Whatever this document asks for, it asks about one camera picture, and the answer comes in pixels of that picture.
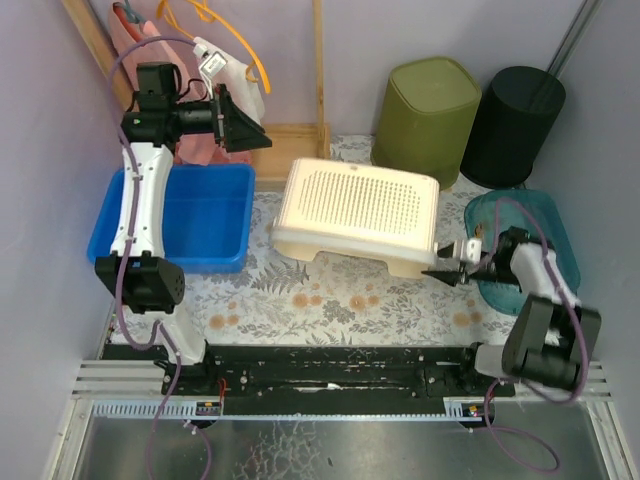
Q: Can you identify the large black plastic bin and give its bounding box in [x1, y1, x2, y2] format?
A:
[460, 66, 566, 189]

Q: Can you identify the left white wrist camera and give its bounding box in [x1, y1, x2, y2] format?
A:
[193, 43, 227, 81]

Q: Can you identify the purple cable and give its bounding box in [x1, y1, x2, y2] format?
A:
[108, 37, 214, 480]
[482, 197, 589, 474]

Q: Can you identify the pink hanging towel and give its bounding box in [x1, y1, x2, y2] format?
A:
[107, 2, 251, 165]

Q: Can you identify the orange clothes hanger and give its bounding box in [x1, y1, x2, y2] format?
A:
[156, 0, 273, 96]

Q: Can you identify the wooden rack frame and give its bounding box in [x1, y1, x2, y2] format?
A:
[62, 1, 330, 191]

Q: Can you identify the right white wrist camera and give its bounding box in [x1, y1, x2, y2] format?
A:
[459, 238, 482, 264]

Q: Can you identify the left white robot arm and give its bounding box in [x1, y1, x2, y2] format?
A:
[94, 62, 272, 382]

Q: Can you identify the white towel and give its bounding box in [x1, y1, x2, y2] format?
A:
[194, 37, 265, 124]

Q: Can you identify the green mesh basket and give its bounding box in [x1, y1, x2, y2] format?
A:
[370, 56, 482, 190]

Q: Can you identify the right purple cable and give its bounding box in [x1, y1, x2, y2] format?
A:
[482, 197, 589, 474]

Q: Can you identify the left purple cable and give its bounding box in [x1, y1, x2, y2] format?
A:
[108, 37, 214, 480]

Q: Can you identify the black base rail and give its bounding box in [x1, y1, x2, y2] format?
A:
[102, 342, 584, 431]

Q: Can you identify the blue plastic tray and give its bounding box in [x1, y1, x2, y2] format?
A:
[87, 163, 257, 275]

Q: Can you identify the white plastic basin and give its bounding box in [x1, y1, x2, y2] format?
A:
[270, 158, 440, 279]

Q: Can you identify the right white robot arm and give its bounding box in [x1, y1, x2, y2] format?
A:
[425, 227, 602, 398]

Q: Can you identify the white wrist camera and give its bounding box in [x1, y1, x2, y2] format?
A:
[193, 43, 227, 81]
[459, 238, 482, 264]

